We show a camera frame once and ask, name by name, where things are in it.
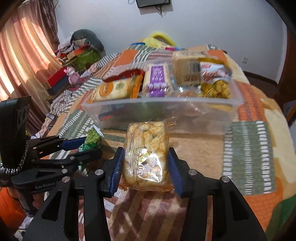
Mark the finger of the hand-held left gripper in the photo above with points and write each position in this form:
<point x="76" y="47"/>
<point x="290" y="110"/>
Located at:
<point x="74" y="143"/>
<point x="90" y="155"/>

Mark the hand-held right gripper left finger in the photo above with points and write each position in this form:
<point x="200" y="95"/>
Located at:
<point x="116" y="169"/>

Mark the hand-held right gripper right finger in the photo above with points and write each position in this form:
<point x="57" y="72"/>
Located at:
<point x="175" y="171"/>

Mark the green snack packet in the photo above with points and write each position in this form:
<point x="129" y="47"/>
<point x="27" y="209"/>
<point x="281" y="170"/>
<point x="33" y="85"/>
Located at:
<point x="92" y="139"/>

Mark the clear gold-print pastry packet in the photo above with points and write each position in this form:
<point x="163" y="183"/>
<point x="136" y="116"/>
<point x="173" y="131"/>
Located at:
<point x="145" y="153"/>

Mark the clear plastic container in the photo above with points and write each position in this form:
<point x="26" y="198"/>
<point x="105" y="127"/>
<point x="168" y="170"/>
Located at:
<point x="161" y="111"/>

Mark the orange cracker packet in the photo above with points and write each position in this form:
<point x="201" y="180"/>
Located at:
<point x="115" y="88"/>

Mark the red snack packet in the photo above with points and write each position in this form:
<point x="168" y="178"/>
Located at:
<point x="122" y="74"/>

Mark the purple cracker packet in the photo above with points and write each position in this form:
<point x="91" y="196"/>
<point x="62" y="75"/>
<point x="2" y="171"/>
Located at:
<point x="157" y="78"/>

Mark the white yellow chip packet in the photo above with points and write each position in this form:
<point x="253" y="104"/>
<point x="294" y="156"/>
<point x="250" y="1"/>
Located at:
<point x="215" y="78"/>

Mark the clear labelled bread packet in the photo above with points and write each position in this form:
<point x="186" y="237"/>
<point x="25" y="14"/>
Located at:
<point x="187" y="68"/>

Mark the checkered patchwork quilt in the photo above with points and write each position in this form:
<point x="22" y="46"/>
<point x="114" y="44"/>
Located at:
<point x="69" y="99"/>

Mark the dark blue box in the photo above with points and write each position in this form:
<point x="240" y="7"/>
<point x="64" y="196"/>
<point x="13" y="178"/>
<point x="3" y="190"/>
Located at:
<point x="59" y="89"/>

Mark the red box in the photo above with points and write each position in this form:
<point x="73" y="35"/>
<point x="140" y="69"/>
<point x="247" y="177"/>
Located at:
<point x="57" y="76"/>

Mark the pink toy figure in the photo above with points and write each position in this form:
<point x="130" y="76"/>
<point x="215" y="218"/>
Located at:
<point x="73" y="76"/>

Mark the orange curtain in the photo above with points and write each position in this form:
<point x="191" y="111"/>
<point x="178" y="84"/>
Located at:
<point x="25" y="53"/>

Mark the striped patchwork blanket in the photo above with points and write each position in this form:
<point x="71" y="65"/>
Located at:
<point x="249" y="143"/>

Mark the green bag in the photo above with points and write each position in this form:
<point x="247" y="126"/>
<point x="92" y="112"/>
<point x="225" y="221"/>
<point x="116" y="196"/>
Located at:
<point x="87" y="59"/>

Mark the brown wooden door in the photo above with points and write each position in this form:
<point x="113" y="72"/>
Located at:
<point x="291" y="69"/>

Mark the white wall socket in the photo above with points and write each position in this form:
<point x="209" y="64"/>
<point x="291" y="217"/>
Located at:
<point x="244" y="59"/>

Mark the small black wall monitor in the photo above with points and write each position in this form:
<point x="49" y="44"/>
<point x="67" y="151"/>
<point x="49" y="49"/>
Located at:
<point x="152" y="3"/>

